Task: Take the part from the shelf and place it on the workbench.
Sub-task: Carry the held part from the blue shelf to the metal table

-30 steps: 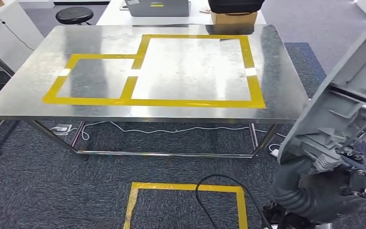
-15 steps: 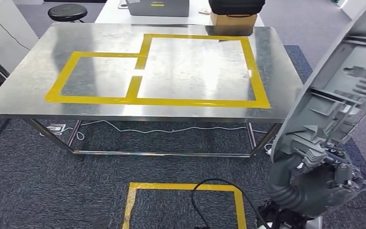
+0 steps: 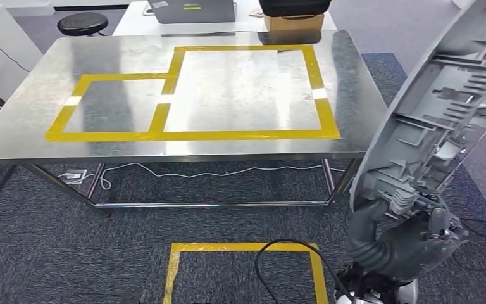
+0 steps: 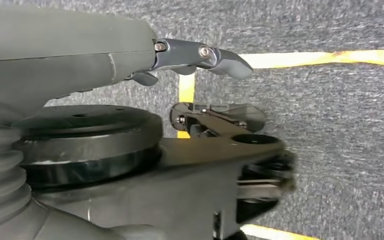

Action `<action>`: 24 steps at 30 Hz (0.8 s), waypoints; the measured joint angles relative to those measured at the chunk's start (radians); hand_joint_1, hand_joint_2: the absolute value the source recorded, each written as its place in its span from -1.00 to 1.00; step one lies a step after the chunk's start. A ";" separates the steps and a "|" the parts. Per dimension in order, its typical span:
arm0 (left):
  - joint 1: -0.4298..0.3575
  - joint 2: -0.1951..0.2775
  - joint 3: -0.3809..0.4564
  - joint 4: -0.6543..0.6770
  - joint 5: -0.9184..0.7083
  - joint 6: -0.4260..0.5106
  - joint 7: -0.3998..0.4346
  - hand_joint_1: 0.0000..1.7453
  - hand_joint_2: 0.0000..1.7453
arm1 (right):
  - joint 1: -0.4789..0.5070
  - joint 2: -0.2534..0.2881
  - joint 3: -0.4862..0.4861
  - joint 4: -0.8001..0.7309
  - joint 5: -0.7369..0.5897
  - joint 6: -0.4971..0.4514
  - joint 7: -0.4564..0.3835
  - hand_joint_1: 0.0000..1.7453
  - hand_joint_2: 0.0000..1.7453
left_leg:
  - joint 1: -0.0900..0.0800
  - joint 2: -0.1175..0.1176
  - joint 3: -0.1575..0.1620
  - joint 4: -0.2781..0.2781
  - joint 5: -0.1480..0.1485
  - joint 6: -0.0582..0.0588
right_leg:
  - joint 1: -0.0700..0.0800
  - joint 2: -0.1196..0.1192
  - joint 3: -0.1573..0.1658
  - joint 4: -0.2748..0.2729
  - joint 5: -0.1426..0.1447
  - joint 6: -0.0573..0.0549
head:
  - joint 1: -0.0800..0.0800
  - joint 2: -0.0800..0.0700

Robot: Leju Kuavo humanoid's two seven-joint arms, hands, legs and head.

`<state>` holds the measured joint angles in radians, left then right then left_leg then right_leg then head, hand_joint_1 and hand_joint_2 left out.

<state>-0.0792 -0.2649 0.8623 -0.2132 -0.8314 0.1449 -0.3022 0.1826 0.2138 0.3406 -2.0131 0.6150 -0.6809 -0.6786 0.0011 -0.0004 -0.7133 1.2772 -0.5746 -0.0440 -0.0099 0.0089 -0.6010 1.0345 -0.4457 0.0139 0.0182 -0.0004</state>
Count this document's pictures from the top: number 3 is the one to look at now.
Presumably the cardboard box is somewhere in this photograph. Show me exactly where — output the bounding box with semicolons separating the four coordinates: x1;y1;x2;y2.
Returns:
264;13;325;32

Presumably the white desk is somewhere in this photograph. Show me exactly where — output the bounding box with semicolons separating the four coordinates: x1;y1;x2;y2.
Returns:
112;0;338;38

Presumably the white power adapter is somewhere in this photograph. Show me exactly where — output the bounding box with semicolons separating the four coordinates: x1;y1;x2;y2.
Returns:
57;168;88;184

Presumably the steel workbench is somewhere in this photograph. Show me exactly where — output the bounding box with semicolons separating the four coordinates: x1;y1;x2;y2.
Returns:
0;30;389;218

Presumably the black round stool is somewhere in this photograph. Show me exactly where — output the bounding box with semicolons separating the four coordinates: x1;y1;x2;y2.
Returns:
56;11;109;38

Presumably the thin black floor cable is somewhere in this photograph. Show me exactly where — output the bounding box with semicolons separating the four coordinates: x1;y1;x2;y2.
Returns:
452;216;486;272

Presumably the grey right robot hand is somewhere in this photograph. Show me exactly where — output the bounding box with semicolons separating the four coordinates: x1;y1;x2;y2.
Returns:
347;194;469;283

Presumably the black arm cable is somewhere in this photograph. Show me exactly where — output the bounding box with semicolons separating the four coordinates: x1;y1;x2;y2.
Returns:
253;239;353;304

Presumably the white side table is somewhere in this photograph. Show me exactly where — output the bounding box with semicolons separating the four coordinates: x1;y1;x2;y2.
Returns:
0;4;44;198

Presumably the white cable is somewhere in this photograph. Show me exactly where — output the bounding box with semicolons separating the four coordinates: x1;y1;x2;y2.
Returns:
75;161;347;191

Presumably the grey plastic wheel cover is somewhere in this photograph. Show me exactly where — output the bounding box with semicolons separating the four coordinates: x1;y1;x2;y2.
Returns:
349;0;486;219

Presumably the black carrying case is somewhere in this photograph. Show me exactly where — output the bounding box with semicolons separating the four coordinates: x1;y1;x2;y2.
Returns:
258;0;333;18

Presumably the yellow tape outline on bench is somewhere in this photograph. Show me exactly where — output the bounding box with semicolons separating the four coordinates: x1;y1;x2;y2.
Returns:
45;44;342;143

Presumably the grey laptop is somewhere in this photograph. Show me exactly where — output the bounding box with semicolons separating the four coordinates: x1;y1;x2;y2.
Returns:
147;0;237;25

